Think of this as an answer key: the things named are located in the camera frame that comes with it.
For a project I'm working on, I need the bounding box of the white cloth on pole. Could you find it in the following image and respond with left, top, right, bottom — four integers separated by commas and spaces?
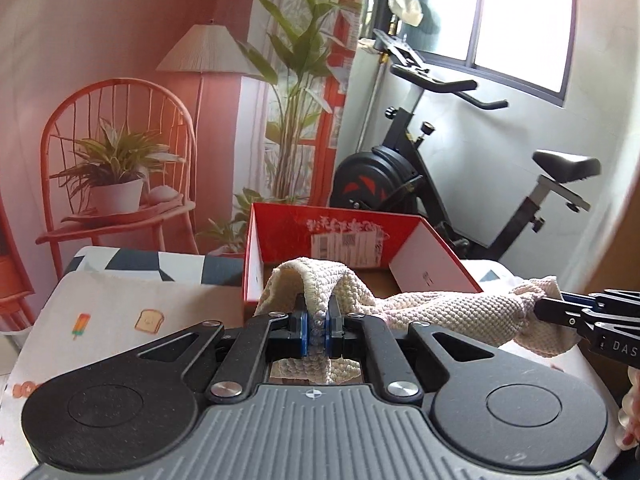
387, 0, 423, 27

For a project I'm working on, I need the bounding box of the brown wooden door panel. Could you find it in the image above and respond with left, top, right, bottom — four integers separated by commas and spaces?
580, 182, 640, 401

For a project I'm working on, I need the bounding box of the dark framed window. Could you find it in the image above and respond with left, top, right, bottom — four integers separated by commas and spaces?
360, 0, 576, 106

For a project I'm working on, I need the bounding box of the person's right hand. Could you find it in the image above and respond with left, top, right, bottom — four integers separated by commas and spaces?
616, 366, 640, 451

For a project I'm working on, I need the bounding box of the printed room backdrop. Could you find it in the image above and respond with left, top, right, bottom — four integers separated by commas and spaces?
1, 0, 362, 311

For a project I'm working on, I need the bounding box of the red strawberry cardboard box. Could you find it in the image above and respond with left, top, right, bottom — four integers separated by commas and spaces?
243, 203, 482, 309

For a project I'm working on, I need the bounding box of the black exercise bike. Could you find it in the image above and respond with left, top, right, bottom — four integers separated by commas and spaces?
328, 28, 602, 261

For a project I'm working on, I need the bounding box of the pink knitted cloth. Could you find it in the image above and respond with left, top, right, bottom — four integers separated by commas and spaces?
255, 257, 579, 358

